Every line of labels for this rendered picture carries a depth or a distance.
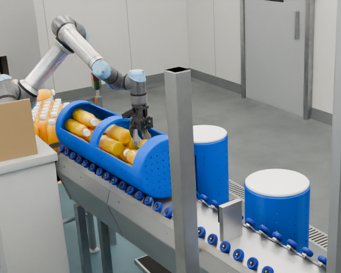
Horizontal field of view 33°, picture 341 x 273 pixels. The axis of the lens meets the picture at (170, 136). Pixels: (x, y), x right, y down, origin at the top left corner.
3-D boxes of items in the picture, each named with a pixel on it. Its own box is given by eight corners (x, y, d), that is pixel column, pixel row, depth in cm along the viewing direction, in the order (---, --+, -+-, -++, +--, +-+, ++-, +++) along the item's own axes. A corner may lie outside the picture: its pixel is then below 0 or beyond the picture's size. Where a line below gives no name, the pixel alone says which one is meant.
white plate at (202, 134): (198, 121, 335) (198, 123, 336) (166, 135, 317) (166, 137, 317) (236, 130, 317) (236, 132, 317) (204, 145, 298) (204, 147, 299)
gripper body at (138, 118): (139, 132, 262) (138, 107, 258) (130, 128, 268) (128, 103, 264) (153, 128, 266) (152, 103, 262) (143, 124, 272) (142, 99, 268)
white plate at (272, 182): (315, 193, 238) (315, 195, 239) (302, 167, 264) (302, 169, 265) (249, 196, 239) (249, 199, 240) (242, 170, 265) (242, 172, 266)
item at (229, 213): (223, 242, 226) (222, 207, 221) (217, 239, 229) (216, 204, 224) (242, 234, 231) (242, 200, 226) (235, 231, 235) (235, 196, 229)
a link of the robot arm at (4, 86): (-14, 104, 269) (-20, 80, 275) (5, 111, 281) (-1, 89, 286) (5, 91, 266) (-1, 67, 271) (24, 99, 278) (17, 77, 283)
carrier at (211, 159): (204, 253, 366) (174, 273, 347) (198, 123, 336) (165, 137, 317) (240, 268, 347) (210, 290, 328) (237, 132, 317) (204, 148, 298)
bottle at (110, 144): (123, 154, 283) (105, 145, 298) (124, 141, 282) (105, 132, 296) (111, 156, 279) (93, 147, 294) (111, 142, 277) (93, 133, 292)
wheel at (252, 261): (257, 259, 203) (261, 260, 204) (249, 254, 206) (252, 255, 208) (252, 271, 203) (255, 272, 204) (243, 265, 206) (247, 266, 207)
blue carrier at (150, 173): (143, 207, 255) (137, 147, 245) (58, 154, 323) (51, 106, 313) (193, 188, 270) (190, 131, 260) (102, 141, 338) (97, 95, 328)
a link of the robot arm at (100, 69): (52, 2, 269) (112, 63, 246) (66, 12, 278) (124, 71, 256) (37, 20, 270) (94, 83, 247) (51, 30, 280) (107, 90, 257)
